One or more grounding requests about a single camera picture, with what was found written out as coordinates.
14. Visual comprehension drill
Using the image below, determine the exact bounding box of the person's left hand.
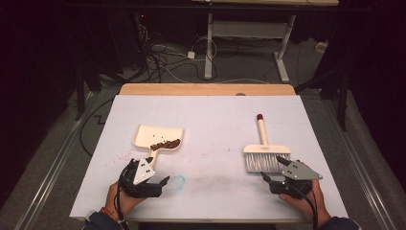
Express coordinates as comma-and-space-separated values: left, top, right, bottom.
104, 181, 147, 221

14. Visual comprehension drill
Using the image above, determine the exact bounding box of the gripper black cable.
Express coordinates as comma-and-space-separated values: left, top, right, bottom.
115, 166, 130, 230
291, 183, 320, 230

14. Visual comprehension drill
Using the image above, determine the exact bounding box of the cream hand brush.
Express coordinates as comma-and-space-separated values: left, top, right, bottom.
242, 113, 292, 175

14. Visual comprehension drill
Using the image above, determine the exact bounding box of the pile of red crumbs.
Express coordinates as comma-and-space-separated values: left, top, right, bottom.
149, 138, 182, 152

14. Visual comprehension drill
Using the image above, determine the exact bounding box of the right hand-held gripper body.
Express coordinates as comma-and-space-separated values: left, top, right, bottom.
269, 159, 324, 199

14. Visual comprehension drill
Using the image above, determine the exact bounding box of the white metal desk frame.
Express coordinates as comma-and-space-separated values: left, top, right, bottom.
204, 12, 296, 83

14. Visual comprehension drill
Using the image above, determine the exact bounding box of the black floor cable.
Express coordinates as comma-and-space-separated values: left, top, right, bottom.
79, 97, 116, 158

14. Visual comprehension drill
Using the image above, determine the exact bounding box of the person's right hand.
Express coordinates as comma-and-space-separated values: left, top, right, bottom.
278, 179, 332, 229

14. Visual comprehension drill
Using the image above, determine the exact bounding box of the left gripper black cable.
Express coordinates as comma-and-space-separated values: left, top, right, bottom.
115, 166, 130, 230

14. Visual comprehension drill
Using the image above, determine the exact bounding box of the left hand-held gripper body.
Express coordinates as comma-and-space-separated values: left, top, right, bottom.
118, 156, 164, 198

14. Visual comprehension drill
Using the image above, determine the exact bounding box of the tangle of floor cables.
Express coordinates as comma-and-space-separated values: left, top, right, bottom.
137, 23, 221, 84

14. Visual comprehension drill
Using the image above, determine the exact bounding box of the black metal stand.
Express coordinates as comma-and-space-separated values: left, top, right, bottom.
295, 61, 351, 132
74, 61, 103, 122

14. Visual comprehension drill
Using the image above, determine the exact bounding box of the cream plastic dustpan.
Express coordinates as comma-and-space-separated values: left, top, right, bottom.
132, 124, 185, 171

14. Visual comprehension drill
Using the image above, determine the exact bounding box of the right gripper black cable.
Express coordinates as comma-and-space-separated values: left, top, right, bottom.
291, 183, 320, 230

